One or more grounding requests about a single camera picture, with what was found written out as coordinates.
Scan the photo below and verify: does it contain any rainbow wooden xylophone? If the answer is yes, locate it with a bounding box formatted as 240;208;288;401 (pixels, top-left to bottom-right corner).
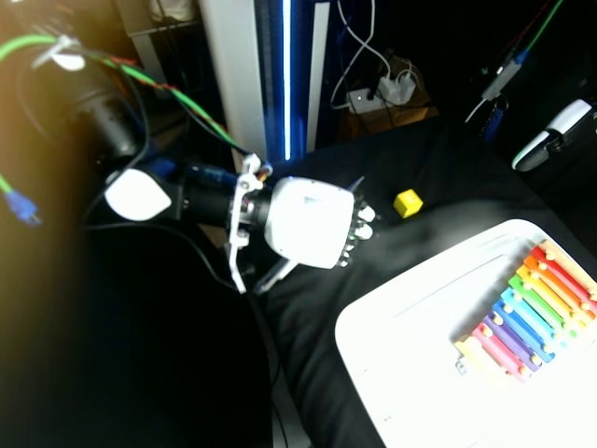
451;239;597;385

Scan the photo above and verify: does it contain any white power strip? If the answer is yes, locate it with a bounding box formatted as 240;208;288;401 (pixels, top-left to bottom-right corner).
347;88;388;115

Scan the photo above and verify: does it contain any white cable adapter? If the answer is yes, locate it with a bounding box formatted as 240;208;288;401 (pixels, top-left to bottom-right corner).
465;49;531;123

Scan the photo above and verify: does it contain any black table cloth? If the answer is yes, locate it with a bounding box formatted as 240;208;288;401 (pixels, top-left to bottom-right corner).
249;114;597;448

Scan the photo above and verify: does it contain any white power cable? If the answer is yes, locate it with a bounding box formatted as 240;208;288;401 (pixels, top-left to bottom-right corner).
329;0;391;109

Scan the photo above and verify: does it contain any white charger plug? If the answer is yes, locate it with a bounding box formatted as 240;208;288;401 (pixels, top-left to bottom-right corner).
376;69;416;105

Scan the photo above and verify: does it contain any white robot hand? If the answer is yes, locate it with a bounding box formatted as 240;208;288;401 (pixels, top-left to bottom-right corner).
510;98;593;173
262;175;380;272

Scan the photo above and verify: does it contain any brown board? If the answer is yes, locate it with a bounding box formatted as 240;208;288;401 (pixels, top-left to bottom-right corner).
340;100;439;133

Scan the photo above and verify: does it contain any white plastic storage box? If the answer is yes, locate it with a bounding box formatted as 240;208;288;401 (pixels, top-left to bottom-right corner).
334;217;597;448

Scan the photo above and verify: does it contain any yellow cube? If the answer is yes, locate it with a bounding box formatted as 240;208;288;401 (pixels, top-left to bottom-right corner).
393;188;424;219

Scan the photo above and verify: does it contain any white pillar with blue light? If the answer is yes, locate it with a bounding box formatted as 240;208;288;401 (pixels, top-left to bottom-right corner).
200;0;330;162

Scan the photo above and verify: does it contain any thin green cable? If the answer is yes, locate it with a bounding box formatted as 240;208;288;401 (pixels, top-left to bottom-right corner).
524;0;563;52

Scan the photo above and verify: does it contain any green cable with blue plug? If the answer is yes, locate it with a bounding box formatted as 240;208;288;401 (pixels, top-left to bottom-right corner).
0;35;256;230

